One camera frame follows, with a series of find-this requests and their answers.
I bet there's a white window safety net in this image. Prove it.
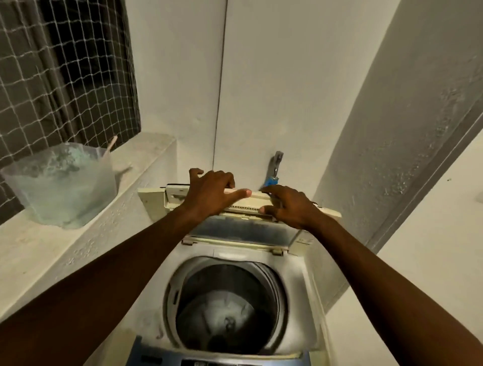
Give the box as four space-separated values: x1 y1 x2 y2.
0 0 142 225

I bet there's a thin grey wall cable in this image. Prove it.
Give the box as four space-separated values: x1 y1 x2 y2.
212 0 228 171

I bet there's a white top-load washing machine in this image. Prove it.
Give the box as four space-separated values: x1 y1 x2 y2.
81 184 342 366

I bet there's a person's left hand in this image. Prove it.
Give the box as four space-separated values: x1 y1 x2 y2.
182 168 252 224

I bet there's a metal wall tap blue handle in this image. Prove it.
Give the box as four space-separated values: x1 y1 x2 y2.
261 151 284 189

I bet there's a cream folding washing machine lid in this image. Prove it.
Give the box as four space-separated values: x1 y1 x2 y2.
138 184 342 258

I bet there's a person's right hand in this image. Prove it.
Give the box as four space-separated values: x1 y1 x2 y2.
259 185 324 231

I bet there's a clear plastic detergent powder bag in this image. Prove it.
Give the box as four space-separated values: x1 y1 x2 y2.
0 143 118 230

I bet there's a person's right forearm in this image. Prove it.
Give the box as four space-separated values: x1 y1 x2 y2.
310 219 483 366

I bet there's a person's left forearm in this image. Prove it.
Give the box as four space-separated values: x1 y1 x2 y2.
0 207 197 366

